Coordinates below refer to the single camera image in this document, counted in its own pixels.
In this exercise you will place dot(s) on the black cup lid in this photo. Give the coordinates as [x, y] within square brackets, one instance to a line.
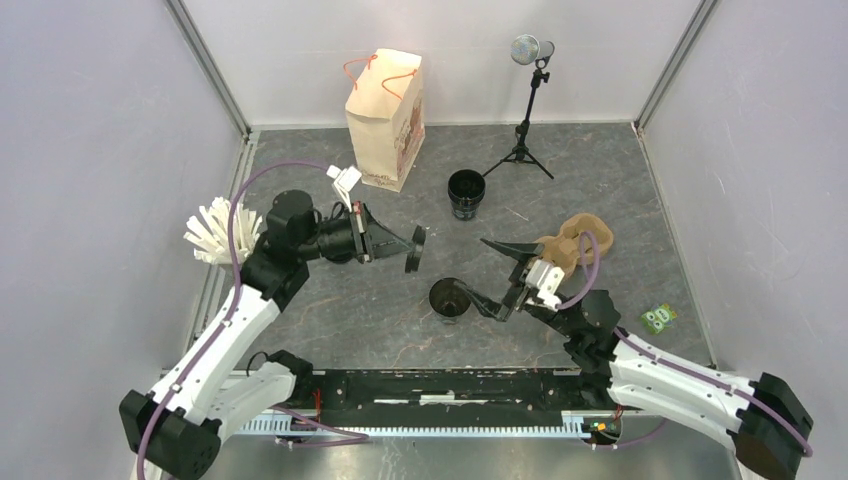
[416, 250]

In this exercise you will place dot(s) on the stack of black cups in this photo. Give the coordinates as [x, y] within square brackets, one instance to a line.
[466, 190]

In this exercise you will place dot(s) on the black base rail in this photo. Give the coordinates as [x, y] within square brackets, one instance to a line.
[455, 401]

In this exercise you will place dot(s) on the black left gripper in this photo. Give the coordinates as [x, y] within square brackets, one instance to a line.
[382, 241]

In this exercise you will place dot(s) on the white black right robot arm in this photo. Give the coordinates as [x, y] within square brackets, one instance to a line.
[761, 421]

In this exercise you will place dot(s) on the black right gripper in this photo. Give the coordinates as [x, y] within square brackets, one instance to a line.
[519, 291]

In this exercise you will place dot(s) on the paper takeout bag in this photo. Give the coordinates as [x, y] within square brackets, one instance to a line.
[385, 115]

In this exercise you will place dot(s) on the single black coffee cup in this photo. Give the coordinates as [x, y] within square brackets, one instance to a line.
[448, 301]

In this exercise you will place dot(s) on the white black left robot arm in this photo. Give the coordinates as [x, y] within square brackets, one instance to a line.
[180, 424]

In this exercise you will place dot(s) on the white straws in cup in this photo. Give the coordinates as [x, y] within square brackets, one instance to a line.
[220, 236]

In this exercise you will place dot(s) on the microphone on black tripod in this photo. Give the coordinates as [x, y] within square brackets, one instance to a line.
[527, 50]

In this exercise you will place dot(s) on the green toy figure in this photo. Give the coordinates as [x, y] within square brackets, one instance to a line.
[659, 318]

